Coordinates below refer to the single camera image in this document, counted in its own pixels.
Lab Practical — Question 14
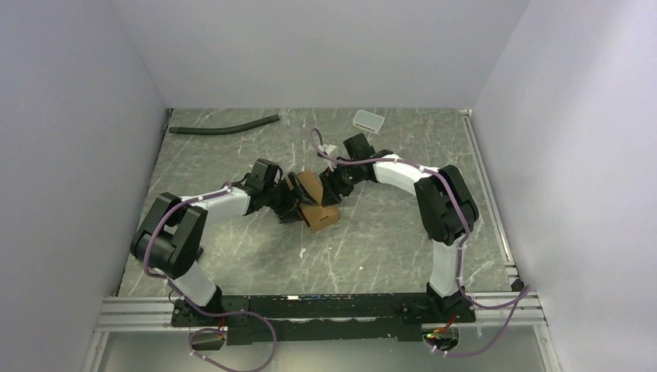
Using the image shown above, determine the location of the black foam hose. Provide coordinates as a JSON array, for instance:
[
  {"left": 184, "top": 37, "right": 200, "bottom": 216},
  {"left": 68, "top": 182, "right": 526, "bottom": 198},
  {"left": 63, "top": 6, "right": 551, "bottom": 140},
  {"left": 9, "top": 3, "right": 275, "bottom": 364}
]
[{"left": 168, "top": 113, "right": 281, "bottom": 137}]

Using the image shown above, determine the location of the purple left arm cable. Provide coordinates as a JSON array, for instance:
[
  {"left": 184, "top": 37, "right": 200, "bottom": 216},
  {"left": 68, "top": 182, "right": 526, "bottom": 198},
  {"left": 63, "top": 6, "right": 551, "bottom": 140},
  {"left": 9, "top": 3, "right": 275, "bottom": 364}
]
[{"left": 143, "top": 181, "right": 279, "bottom": 372}]

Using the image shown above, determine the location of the black rectangular pad left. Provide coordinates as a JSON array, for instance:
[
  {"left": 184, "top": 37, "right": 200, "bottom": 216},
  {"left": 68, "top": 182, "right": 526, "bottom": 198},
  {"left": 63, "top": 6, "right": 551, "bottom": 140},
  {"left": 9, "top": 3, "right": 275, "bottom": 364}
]
[{"left": 195, "top": 247, "right": 205, "bottom": 261}]

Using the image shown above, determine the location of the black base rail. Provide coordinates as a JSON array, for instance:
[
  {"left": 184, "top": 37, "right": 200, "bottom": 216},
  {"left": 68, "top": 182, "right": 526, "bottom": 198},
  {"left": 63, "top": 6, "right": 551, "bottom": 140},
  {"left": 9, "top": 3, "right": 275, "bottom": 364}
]
[{"left": 170, "top": 292, "right": 476, "bottom": 346}]

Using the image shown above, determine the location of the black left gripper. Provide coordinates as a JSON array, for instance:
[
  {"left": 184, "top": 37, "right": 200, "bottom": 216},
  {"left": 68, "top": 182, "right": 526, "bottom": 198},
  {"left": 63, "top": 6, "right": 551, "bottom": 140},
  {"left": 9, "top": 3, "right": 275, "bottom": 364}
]
[{"left": 263, "top": 172, "right": 317, "bottom": 223}]

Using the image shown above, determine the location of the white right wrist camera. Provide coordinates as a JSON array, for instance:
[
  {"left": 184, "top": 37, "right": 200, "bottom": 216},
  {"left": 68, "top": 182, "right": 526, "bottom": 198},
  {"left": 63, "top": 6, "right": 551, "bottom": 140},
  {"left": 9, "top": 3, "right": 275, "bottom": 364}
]
[{"left": 318, "top": 144, "right": 338, "bottom": 159}]

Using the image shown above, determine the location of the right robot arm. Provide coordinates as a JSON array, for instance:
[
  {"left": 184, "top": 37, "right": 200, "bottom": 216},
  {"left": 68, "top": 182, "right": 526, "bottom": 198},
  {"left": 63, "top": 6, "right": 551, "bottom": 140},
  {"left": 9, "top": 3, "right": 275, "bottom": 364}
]
[{"left": 311, "top": 129, "right": 480, "bottom": 322}]

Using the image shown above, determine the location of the aluminium frame rail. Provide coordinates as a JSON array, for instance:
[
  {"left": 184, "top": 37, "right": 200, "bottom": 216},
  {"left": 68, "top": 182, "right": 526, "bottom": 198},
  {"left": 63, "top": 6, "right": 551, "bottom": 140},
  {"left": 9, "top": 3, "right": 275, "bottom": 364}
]
[{"left": 95, "top": 291, "right": 548, "bottom": 332}]

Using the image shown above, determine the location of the brown cardboard box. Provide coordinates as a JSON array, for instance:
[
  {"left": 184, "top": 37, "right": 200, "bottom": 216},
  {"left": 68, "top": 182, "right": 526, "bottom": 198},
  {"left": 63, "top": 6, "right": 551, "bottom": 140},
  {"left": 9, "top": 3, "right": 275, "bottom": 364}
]
[{"left": 297, "top": 170, "right": 340, "bottom": 233}]

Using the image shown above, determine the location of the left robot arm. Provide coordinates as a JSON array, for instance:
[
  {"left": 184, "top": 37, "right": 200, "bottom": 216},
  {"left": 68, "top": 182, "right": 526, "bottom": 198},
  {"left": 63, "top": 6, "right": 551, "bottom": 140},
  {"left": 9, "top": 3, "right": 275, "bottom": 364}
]
[{"left": 130, "top": 159, "right": 320, "bottom": 326}]

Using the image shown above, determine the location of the white plastic container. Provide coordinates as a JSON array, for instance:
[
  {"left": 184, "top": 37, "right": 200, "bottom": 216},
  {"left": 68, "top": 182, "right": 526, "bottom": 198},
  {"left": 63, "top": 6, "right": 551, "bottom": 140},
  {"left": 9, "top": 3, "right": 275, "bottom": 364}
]
[{"left": 352, "top": 109, "right": 385, "bottom": 134}]

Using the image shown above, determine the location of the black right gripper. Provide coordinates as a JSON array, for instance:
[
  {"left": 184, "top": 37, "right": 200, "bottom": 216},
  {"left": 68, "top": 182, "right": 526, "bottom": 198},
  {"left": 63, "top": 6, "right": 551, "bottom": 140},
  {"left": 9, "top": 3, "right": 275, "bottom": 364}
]
[{"left": 318, "top": 161, "right": 362, "bottom": 208}]

